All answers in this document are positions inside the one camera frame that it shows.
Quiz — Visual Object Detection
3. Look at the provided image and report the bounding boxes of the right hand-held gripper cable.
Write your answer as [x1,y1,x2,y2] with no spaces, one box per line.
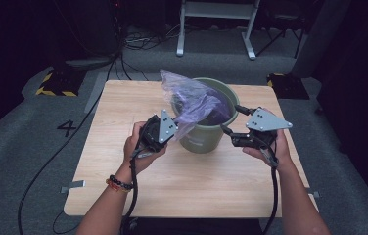
[260,147,280,235]

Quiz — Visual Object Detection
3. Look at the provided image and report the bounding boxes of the grey column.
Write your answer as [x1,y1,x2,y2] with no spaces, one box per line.
[291,0,352,79]

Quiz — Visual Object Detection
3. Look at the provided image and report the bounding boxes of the grey tape strip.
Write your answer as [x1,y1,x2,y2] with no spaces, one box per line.
[60,179,86,194]

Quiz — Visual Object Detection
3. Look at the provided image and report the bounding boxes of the left hand-held gripper cable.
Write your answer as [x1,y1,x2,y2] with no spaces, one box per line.
[119,148,148,235]

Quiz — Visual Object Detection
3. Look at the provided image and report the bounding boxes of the person's left hand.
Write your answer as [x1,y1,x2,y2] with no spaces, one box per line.
[122,120,168,176]

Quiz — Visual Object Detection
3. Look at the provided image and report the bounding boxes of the black bead bracelet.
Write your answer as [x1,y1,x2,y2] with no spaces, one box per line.
[108,174,135,191]

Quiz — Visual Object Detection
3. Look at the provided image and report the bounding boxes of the red orange bracelet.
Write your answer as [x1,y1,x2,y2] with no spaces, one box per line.
[105,178,131,194]

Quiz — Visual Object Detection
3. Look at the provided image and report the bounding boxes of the person's right hand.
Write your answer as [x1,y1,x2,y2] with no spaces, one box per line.
[242,128,294,173]

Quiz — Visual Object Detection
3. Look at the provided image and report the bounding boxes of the white metal stand frame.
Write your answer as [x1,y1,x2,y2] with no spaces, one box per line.
[175,0,261,61]

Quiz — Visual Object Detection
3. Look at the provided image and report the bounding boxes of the hand-held gripper cable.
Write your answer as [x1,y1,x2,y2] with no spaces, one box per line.
[119,148,148,235]
[260,147,280,235]

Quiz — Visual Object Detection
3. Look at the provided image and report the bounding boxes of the purple plastic bag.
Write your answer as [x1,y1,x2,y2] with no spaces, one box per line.
[159,68,234,142]

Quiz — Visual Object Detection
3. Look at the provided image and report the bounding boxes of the bundle of floor cables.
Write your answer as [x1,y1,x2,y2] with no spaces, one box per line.
[122,23,180,51]

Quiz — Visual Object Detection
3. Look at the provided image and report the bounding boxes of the thick black floor cable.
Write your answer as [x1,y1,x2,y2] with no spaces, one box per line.
[17,52,124,235]

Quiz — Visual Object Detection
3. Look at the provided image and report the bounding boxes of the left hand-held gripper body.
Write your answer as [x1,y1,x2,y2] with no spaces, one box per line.
[136,109,179,155]

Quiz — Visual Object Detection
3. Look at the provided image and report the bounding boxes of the thin black cable loop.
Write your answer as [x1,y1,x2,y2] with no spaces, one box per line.
[52,211,79,235]

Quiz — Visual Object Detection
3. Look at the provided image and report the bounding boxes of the green plastic bucket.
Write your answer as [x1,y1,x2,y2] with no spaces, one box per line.
[170,76,241,155]

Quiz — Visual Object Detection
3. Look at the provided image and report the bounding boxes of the black yellow striped base plate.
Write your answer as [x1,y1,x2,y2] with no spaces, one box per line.
[35,69,87,98]
[266,72,310,101]

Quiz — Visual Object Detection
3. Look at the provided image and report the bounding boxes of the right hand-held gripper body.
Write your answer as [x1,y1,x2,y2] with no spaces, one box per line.
[230,107,294,155]

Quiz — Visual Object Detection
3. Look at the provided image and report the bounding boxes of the black folding stand legs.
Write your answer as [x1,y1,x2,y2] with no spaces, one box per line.
[255,13,307,60]

